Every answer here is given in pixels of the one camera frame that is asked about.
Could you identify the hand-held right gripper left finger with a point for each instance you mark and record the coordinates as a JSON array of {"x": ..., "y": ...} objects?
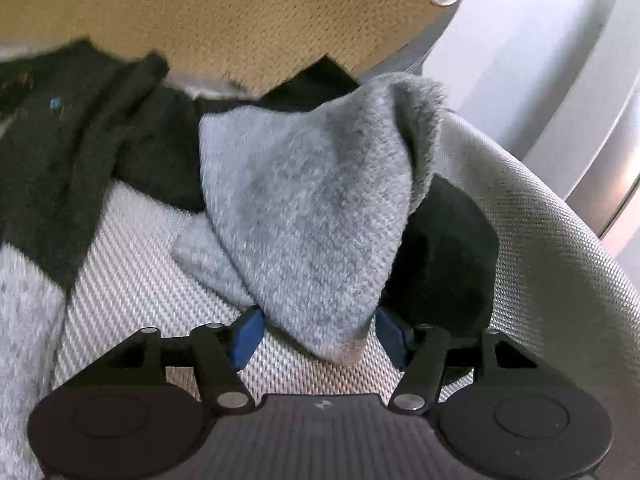
[{"x": 248, "y": 335}]

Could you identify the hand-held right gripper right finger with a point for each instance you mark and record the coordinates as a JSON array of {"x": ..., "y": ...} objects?
[{"x": 390, "y": 337}]

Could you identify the black and grey knit sweater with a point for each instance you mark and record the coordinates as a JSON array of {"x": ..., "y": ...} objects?
[{"x": 310, "y": 210}]

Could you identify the white standing air conditioner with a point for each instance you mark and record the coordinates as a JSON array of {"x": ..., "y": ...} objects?
[{"x": 550, "y": 60}]

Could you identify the black pants with reflective stripes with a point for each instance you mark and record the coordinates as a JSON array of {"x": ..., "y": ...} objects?
[{"x": 310, "y": 85}]

